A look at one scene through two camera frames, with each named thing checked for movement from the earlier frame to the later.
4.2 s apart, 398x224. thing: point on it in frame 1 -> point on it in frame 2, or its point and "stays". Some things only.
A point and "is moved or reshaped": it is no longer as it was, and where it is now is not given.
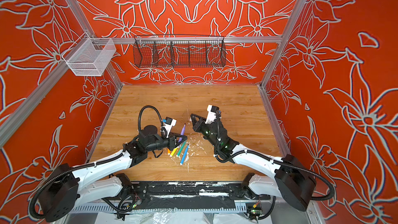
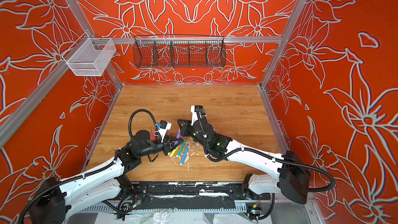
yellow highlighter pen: (174, 151) stays
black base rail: (181, 195) stays
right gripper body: (208, 129) -> (190, 130)
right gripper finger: (200, 119) -> (184, 122)
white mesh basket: (89, 56) stays
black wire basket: (179, 51) stays
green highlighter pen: (181, 149) stays
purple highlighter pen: (183, 130) is moved or reshaped
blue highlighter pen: (184, 155) stays
